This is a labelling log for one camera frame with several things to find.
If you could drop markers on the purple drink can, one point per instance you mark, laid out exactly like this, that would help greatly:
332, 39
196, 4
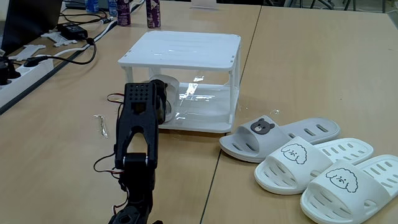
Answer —
123, 14
153, 14

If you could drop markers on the grey bear slipper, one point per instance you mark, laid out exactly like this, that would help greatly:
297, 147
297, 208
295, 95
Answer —
173, 93
273, 141

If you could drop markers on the white flat plastic bracket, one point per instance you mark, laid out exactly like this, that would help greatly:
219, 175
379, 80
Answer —
27, 51
57, 38

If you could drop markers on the white two-tier shoe rack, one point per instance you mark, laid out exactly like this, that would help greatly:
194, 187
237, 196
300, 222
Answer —
186, 49

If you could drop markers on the small clear tape scrap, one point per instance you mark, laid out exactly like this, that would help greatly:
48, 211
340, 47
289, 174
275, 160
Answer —
275, 111

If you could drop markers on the black plug adapter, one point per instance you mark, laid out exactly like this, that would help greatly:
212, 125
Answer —
4, 73

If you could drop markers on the black power adapter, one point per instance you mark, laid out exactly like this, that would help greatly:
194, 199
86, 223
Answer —
72, 31

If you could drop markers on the white power strip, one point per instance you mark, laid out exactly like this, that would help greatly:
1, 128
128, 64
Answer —
28, 77

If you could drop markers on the white card stand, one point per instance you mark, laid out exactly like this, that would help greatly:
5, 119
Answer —
203, 3

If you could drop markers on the white dog-print slipper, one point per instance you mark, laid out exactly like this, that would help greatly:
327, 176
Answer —
342, 199
298, 168

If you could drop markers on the long clear tape strip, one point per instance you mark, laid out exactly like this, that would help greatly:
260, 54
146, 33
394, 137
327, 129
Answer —
102, 127

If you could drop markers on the black laptop screen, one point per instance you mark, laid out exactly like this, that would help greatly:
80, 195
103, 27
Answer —
31, 21

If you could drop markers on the blue bottle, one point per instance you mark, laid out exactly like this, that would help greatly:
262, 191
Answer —
112, 7
92, 5

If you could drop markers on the metal chair base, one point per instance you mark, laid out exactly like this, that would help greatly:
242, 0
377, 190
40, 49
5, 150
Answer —
354, 3

